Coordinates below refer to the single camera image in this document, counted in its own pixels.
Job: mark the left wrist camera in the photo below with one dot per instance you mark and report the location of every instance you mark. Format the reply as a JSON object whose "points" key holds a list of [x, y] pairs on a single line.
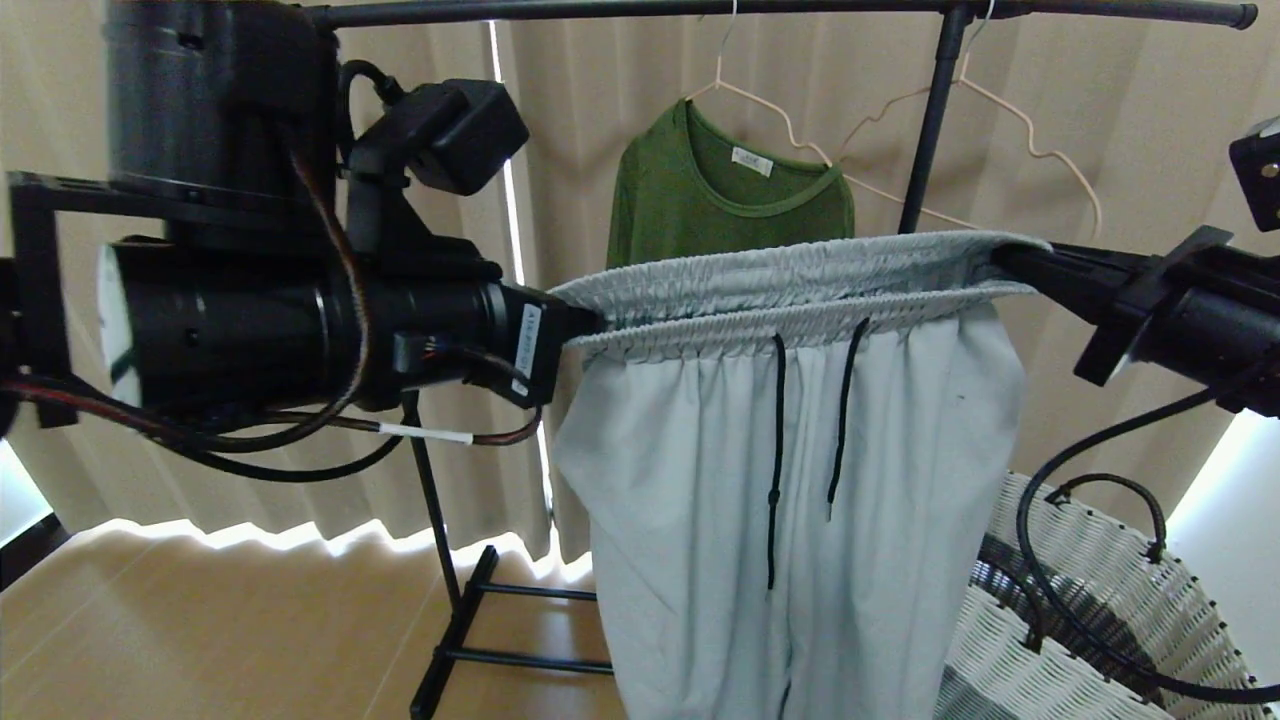
{"points": [[470, 140]]}

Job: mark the pale grey shorts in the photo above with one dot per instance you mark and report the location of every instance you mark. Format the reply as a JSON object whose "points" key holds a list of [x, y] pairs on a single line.
{"points": [[700, 500]]}

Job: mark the green printed t-shirt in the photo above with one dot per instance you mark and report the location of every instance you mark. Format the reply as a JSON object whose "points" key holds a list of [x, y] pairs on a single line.
{"points": [[680, 210]]}

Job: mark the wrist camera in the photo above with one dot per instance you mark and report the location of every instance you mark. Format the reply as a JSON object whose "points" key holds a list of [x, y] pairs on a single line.
{"points": [[1262, 170], [470, 140]]}

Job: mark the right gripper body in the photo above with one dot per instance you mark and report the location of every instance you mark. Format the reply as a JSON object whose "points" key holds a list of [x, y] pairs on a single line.
{"points": [[1210, 320]]}

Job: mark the white laundry basket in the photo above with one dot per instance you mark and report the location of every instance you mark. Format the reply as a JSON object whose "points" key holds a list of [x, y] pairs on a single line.
{"points": [[1100, 540]]}

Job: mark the black clothes rack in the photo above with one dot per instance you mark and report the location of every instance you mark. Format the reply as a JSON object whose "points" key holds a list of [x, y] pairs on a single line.
{"points": [[800, 8]]}

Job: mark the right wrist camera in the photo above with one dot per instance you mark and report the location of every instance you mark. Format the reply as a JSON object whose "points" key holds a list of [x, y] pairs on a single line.
{"points": [[1262, 170]]}

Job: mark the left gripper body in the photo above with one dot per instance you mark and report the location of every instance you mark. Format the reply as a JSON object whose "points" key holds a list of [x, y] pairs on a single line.
{"points": [[250, 330]]}

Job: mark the pink clothes hanger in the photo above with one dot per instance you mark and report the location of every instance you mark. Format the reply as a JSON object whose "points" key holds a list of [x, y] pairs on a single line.
{"points": [[760, 105], [1000, 103]]}

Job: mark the beige curtain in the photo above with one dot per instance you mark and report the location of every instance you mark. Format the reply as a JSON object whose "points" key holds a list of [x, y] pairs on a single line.
{"points": [[1100, 100]]}

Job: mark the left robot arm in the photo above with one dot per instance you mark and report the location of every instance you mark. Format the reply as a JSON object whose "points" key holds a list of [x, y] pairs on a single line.
{"points": [[200, 100]]}

